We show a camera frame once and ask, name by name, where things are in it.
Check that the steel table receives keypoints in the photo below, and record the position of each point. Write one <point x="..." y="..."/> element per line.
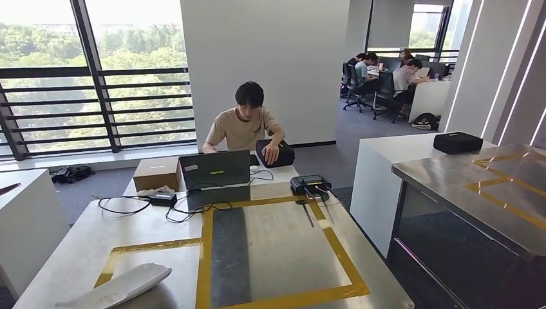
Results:
<point x="448" y="183"/>

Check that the black power adapter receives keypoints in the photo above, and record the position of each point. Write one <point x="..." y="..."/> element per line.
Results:
<point x="163" y="199"/>

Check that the white table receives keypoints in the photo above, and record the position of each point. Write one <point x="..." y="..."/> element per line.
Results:
<point x="30" y="221"/>
<point x="375" y="192"/>

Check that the white curved plastic part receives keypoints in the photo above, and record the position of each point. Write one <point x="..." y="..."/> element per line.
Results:
<point x="123" y="283"/>

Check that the black window railing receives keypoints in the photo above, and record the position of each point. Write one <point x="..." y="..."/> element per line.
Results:
<point x="141" y="71"/>

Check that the steel workbench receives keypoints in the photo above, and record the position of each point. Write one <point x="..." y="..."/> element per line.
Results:
<point x="290" y="247"/>

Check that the cardboard box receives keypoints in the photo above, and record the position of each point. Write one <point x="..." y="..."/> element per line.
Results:
<point x="155" y="175"/>

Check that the dark laptop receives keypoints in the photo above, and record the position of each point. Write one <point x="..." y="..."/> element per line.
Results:
<point x="213" y="168"/>

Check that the white mouse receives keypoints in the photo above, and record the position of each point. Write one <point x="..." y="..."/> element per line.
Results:
<point x="254" y="169"/>

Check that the black backpack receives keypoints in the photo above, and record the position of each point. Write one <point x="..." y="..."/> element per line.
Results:
<point x="424" y="121"/>

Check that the person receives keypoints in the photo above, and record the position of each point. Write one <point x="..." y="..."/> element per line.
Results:
<point x="405" y="53"/>
<point x="403" y="79"/>
<point x="239" y="128"/>
<point x="362" y="72"/>
<point x="354" y="61"/>

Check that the white desk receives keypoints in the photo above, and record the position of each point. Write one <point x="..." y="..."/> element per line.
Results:
<point x="273" y="177"/>
<point x="428" y="100"/>

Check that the black zip case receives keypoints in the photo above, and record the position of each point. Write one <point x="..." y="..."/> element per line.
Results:
<point x="456" y="143"/>
<point x="283" y="158"/>

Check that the black bag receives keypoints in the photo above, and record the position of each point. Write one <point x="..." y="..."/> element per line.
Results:
<point x="70" y="175"/>

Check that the black router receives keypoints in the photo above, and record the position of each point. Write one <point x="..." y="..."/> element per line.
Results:
<point x="309" y="183"/>

